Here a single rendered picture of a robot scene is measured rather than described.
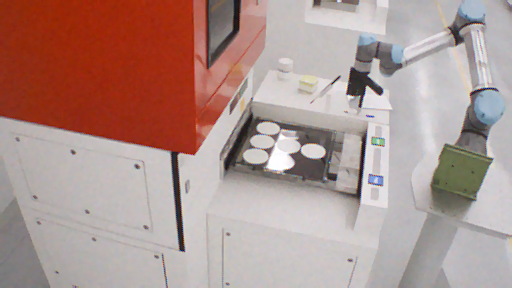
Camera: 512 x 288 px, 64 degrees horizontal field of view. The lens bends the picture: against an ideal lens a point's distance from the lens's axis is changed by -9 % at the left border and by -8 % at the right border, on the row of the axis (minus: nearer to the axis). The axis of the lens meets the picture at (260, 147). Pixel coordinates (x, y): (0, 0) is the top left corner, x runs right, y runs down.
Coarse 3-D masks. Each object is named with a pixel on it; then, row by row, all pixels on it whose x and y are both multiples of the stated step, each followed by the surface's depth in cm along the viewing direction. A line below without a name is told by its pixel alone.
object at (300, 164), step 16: (256, 128) 196; (288, 128) 197; (304, 128) 198; (304, 144) 188; (320, 144) 188; (240, 160) 176; (272, 160) 177; (288, 160) 178; (304, 160) 179; (320, 160) 179; (320, 176) 171
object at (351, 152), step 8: (344, 144) 193; (352, 144) 193; (360, 144) 194; (344, 152) 188; (352, 152) 188; (360, 152) 189; (344, 160) 183; (352, 160) 184; (360, 160) 184; (336, 184) 170; (352, 192) 170
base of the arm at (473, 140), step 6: (462, 132) 175; (468, 132) 172; (474, 132) 171; (480, 132) 170; (462, 138) 172; (468, 138) 171; (474, 138) 169; (480, 138) 170; (486, 138) 171; (456, 144) 173; (462, 144) 170; (468, 144) 169; (474, 144) 168; (480, 144) 168; (486, 144) 172; (474, 150) 167; (480, 150) 167; (486, 150) 171
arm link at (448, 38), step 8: (448, 32) 185; (456, 32) 183; (424, 40) 187; (432, 40) 186; (440, 40) 185; (448, 40) 185; (456, 40) 184; (464, 40) 184; (408, 48) 187; (416, 48) 186; (424, 48) 186; (432, 48) 186; (440, 48) 186; (408, 56) 186; (416, 56) 186; (424, 56) 187; (400, 64) 187; (408, 64) 188; (384, 72) 190; (392, 72) 190
